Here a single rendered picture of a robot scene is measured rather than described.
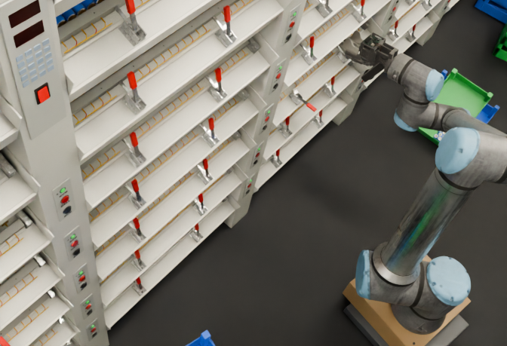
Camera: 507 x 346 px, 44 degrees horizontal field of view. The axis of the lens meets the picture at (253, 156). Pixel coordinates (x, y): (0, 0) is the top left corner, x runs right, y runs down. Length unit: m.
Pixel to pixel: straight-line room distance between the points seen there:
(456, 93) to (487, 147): 1.37
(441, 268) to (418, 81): 0.58
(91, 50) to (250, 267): 1.42
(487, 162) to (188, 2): 0.80
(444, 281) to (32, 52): 1.47
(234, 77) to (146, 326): 1.01
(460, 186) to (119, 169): 0.82
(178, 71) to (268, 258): 1.20
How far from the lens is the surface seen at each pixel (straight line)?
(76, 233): 1.40
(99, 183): 1.39
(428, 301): 2.06
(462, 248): 2.64
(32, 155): 1.09
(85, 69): 1.07
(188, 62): 1.34
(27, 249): 1.34
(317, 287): 2.37
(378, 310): 2.23
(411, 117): 2.11
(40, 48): 0.93
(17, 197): 1.18
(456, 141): 1.57
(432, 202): 1.69
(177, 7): 1.17
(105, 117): 1.24
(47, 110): 1.03
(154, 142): 1.45
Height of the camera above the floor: 2.13
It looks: 56 degrees down
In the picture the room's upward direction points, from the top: 14 degrees clockwise
